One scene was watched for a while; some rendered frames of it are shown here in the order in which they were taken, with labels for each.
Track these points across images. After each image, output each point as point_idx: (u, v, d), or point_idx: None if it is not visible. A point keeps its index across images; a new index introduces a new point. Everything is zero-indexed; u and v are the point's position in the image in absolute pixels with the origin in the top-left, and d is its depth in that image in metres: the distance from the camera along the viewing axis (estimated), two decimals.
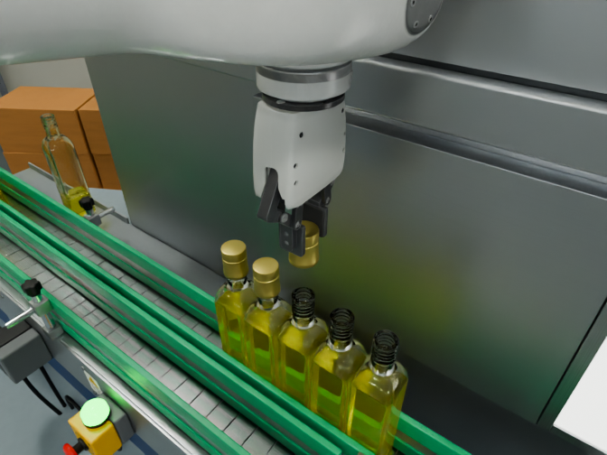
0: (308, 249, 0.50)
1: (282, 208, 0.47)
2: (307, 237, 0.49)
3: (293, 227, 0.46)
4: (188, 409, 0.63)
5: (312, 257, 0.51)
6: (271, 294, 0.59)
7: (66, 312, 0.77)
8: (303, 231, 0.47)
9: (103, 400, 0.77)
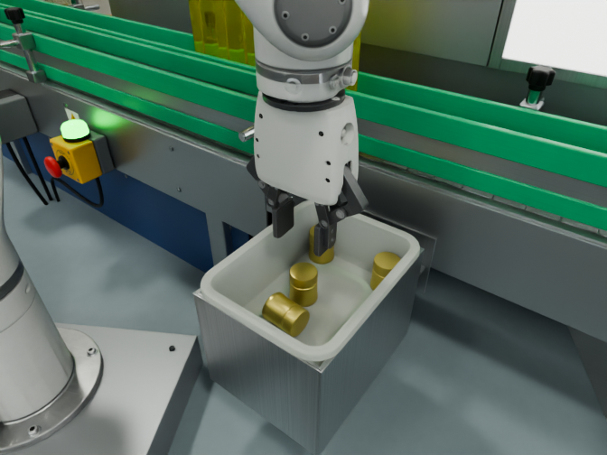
0: None
1: None
2: None
3: (266, 199, 0.50)
4: (159, 70, 0.66)
5: None
6: None
7: (48, 38, 0.81)
8: (274, 214, 0.49)
9: (83, 121, 0.80)
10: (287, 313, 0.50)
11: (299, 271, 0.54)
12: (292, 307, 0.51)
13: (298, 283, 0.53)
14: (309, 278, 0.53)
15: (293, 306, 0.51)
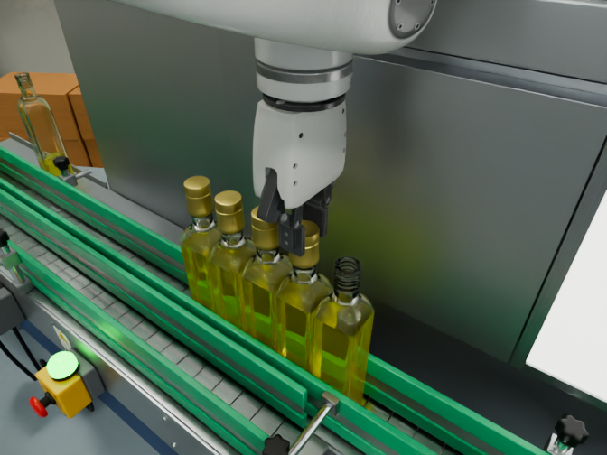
0: (269, 231, 0.53)
1: (282, 208, 0.47)
2: None
3: (292, 227, 0.46)
4: (151, 351, 0.61)
5: (273, 239, 0.54)
6: (234, 228, 0.57)
7: (33, 264, 0.75)
8: (303, 231, 0.47)
9: (71, 353, 0.75)
10: None
11: (304, 230, 0.50)
12: None
13: (318, 235, 0.50)
14: (316, 225, 0.51)
15: None
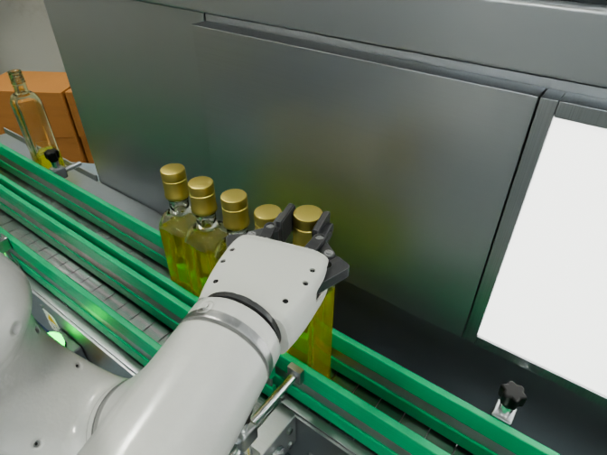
0: (237, 213, 0.57)
1: None
2: (235, 202, 0.56)
3: (325, 238, 0.47)
4: (131, 328, 0.65)
5: (241, 220, 0.58)
6: (206, 211, 0.61)
7: (23, 248, 0.80)
8: (317, 227, 0.47)
9: (59, 333, 0.79)
10: (310, 230, 0.50)
11: (267, 213, 0.54)
12: (301, 230, 0.50)
13: None
14: (279, 208, 0.55)
15: (300, 230, 0.50)
